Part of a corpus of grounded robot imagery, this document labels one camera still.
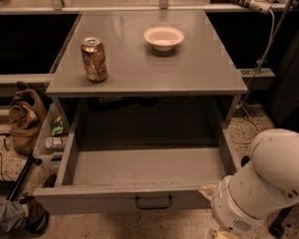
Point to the grey top drawer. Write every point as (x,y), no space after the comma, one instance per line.
(172,148)

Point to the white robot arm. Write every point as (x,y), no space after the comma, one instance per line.
(226,198)

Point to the white paper bowl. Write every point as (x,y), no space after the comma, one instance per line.
(163,38)

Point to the crushed orange soda can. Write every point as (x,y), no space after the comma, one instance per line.
(94,59)

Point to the green snack packet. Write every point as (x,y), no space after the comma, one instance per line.
(58,127)

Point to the clear plastic storage bin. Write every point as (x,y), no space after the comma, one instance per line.
(50,157)

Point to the silver can in bin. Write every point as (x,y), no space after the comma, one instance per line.
(55,143)

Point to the brown canvas bag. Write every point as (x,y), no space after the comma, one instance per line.
(26,116)

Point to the black tripod leg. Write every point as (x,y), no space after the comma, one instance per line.
(22,176)

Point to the dark shoe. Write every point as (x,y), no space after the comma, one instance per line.
(35,214)

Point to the blue jeans leg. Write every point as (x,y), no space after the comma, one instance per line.
(12,217)

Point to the black drawer handle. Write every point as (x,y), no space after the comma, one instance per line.
(153,203)

